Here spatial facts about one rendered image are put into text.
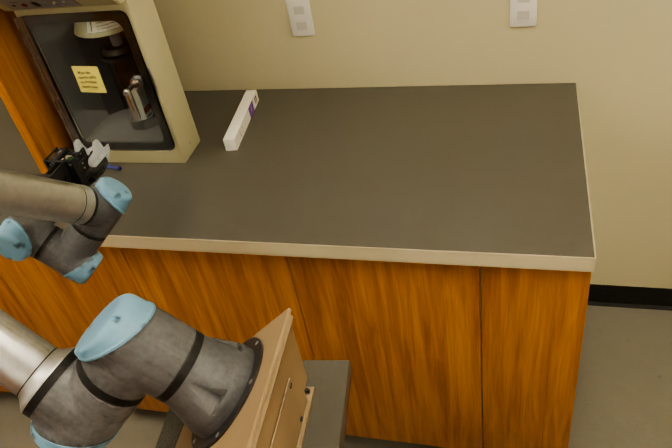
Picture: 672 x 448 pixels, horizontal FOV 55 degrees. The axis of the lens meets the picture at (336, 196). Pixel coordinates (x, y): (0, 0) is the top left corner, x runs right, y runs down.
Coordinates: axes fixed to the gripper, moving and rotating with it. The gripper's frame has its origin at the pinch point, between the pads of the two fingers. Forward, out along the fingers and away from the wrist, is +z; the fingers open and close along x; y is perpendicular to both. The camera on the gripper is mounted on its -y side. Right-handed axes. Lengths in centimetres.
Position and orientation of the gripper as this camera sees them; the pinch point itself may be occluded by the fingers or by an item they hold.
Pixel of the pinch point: (101, 150)
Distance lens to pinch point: 161.0
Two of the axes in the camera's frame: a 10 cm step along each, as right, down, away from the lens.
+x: -9.7, -0.3, 2.6
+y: -1.4, -7.7, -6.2
